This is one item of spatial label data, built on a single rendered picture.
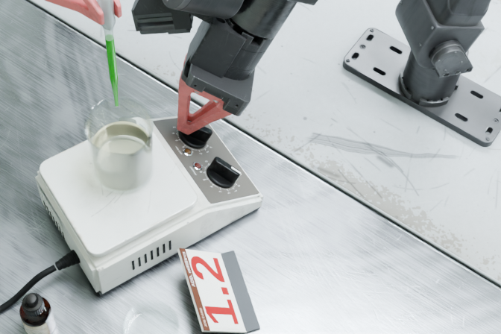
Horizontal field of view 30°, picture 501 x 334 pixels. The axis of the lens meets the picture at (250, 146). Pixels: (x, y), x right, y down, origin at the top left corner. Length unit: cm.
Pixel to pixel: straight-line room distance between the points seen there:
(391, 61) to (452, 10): 18
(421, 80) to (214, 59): 28
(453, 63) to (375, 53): 15
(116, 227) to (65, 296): 11
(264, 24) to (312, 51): 27
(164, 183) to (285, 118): 21
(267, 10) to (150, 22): 11
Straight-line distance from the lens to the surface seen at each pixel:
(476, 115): 110
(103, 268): 90
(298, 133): 105
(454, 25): 98
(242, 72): 90
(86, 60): 111
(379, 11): 118
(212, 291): 93
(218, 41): 87
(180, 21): 88
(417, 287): 98
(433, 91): 107
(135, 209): 90
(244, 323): 94
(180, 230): 92
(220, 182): 95
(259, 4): 85
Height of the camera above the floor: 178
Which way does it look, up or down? 58 degrees down
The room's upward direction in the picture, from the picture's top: 6 degrees clockwise
